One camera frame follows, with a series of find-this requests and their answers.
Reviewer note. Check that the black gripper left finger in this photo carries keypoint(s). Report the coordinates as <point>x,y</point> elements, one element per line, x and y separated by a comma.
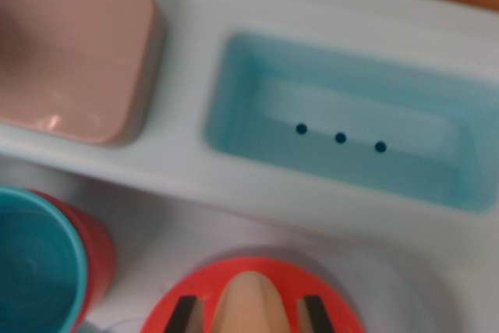
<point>187,317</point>

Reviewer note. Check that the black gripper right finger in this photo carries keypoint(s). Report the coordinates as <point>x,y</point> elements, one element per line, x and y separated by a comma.
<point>316,315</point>

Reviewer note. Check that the cream toy detergent bottle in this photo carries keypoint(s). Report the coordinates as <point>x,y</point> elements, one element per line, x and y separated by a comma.
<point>253,305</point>

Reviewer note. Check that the light blue toy sink unit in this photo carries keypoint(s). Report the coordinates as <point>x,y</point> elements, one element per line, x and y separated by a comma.
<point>183,169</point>

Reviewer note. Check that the coral toy plate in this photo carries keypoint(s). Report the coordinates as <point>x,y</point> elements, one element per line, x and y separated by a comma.
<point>206,282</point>

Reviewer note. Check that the grey toy faucet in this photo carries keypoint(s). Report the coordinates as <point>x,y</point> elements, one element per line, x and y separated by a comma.
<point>78,60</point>

